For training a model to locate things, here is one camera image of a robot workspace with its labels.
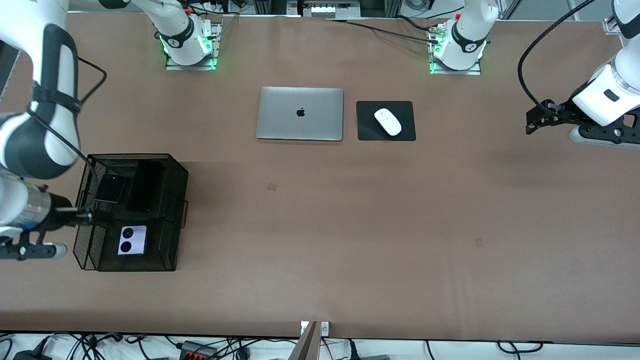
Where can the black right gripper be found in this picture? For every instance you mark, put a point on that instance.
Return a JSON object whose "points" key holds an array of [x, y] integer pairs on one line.
{"points": [[61, 206]]}

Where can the black floor plug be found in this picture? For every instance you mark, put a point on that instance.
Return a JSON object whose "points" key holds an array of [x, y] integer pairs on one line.
{"points": [[30, 355]]}

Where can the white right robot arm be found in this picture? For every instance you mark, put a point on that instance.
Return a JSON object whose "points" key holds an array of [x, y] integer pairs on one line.
{"points": [[30, 145]]}

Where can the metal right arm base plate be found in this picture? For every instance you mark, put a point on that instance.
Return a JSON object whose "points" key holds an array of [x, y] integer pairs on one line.
{"points": [[190, 66]]}

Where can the silver closed laptop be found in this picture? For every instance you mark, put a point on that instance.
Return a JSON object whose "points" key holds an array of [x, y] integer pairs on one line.
{"points": [[280, 115]]}

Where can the aluminium profile post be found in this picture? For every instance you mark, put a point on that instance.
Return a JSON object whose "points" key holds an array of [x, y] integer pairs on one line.
{"points": [[307, 345]]}

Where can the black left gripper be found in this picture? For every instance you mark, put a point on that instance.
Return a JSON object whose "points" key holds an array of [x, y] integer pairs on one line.
{"points": [[564, 113]]}

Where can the long black smartphone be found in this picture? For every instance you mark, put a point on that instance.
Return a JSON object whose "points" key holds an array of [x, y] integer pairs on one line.
{"points": [[145, 187]]}

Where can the black mesh two-tier tray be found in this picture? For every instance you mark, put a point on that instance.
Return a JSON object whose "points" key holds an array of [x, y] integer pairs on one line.
{"points": [[160, 245]]}

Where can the white power strip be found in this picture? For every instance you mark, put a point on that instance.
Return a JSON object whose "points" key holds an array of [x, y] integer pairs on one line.
{"points": [[330, 9]]}

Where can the black flip phone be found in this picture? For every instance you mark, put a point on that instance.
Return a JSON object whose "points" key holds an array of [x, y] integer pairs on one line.
{"points": [[110, 192]]}

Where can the brown tape patch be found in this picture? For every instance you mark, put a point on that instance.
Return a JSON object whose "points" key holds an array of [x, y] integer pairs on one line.
{"points": [[271, 187]]}

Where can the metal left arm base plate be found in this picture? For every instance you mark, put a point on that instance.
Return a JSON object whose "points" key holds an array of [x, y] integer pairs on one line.
{"points": [[455, 72]]}

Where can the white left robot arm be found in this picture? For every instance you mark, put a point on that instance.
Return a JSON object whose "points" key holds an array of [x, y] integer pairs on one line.
{"points": [[465, 30]]}

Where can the white computer mouse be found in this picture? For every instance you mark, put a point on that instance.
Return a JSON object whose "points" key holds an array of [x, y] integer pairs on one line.
{"points": [[388, 121]]}

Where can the black mouse pad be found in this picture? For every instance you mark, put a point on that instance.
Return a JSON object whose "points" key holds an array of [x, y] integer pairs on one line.
{"points": [[370, 130]]}

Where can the lavender flip phone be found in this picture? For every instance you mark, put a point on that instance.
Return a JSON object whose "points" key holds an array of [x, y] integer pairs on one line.
{"points": [[140, 240]]}

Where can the aluminium frame corner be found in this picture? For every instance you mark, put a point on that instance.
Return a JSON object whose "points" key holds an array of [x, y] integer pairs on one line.
{"points": [[611, 26]]}

